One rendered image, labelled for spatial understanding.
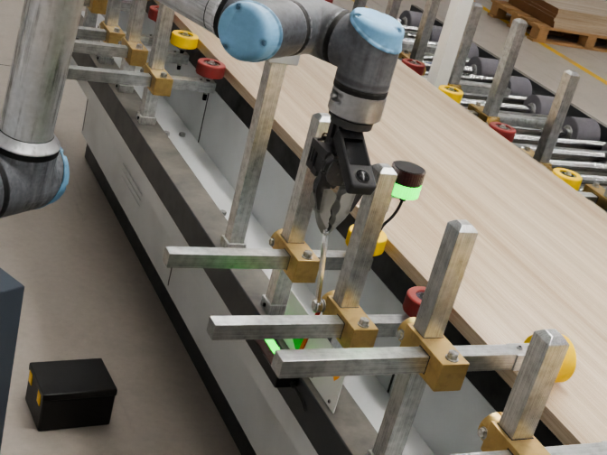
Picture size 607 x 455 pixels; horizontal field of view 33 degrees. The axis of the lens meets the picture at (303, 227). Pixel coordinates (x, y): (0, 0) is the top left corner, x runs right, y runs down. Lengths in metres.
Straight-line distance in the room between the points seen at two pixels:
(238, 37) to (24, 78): 0.67
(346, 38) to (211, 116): 1.43
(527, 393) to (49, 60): 1.17
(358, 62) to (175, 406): 1.59
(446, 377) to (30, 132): 1.03
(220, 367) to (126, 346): 0.41
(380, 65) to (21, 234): 2.32
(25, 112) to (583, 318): 1.17
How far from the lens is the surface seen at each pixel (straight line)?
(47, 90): 2.15
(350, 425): 1.86
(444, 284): 1.58
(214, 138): 3.02
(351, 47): 1.65
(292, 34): 1.62
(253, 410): 2.73
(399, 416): 1.70
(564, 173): 2.83
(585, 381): 1.83
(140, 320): 3.36
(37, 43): 2.11
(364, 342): 1.82
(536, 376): 1.41
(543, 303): 2.04
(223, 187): 2.85
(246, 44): 1.58
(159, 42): 2.88
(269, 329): 1.76
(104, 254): 3.72
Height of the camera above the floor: 1.73
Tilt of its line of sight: 24 degrees down
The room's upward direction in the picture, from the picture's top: 15 degrees clockwise
